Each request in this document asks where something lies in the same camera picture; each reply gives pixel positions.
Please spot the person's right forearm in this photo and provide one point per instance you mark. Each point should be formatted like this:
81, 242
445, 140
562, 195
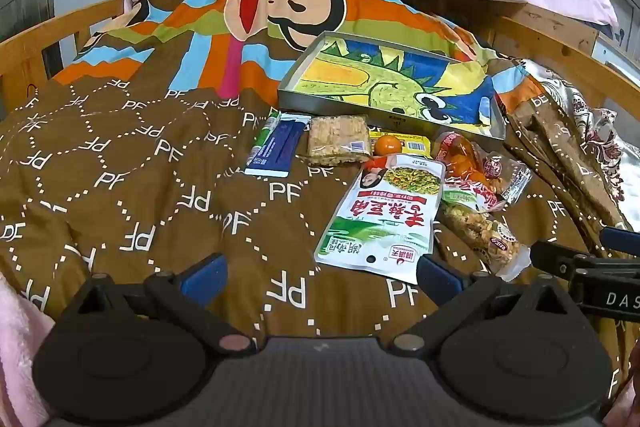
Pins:
633, 382

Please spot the yellow snack packet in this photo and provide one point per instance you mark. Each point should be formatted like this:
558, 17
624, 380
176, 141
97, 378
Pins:
415, 144

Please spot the green candy tube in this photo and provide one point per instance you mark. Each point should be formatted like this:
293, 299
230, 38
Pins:
265, 132

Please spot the clear nut brittle packet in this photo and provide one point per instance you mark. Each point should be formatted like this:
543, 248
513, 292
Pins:
485, 237

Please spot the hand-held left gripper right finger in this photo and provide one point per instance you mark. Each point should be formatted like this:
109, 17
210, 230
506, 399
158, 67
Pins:
440, 279

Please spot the wooden bed frame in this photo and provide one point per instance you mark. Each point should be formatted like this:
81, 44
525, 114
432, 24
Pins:
550, 32

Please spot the green white snack packet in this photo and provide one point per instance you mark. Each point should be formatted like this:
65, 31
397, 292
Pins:
380, 217

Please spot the pink fuzzy blanket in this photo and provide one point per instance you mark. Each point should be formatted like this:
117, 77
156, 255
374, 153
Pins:
20, 347

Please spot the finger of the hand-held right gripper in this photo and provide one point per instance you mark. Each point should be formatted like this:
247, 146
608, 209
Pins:
555, 259
622, 239

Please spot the small tangerine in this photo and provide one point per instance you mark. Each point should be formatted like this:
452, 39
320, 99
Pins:
386, 145

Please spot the small clear red label packet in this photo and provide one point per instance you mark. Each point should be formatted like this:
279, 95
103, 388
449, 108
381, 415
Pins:
502, 172

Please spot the dark window frame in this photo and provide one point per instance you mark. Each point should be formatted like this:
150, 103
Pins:
25, 7

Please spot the blue snack packet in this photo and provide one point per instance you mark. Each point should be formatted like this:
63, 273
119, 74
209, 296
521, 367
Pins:
277, 149

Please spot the clear packet of orange snacks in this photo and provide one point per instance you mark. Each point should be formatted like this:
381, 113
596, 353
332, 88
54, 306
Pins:
460, 162

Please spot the red white snack packet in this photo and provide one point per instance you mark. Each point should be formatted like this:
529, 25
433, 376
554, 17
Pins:
470, 196

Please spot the metal tray with dinosaur drawing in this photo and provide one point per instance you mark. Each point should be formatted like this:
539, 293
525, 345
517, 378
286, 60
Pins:
350, 77

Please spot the floral cloth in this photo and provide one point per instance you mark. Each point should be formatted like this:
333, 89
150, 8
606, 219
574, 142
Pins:
595, 132

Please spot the brown printed blanket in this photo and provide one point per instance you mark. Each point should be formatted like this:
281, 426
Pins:
125, 167

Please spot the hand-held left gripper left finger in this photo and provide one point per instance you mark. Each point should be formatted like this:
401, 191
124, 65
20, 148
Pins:
206, 278

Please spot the grain crisp bar packet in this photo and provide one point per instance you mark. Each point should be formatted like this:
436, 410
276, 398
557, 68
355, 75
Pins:
335, 139

